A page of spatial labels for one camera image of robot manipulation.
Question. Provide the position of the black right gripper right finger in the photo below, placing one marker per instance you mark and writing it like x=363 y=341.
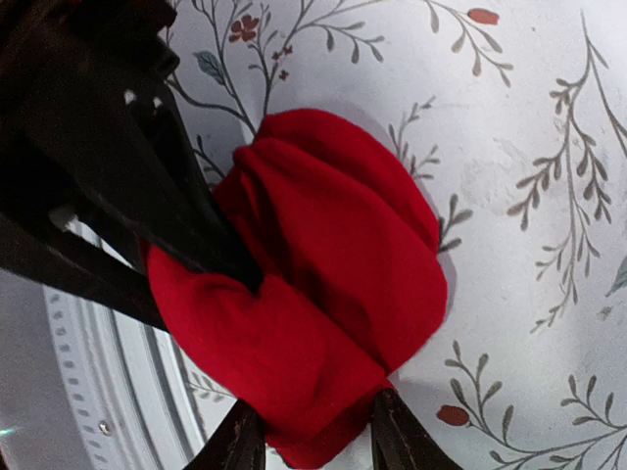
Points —
x=399 y=441

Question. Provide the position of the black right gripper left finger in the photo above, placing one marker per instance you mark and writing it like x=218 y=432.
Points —
x=238 y=443

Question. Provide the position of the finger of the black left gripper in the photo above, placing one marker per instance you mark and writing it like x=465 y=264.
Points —
x=66 y=262
x=92 y=141

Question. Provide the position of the red sock pair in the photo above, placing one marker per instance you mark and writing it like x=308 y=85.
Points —
x=352 y=286

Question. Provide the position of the floral table mat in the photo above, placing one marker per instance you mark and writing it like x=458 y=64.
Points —
x=510 y=116

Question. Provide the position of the metal front rail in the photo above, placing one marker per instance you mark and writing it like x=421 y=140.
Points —
x=85 y=387

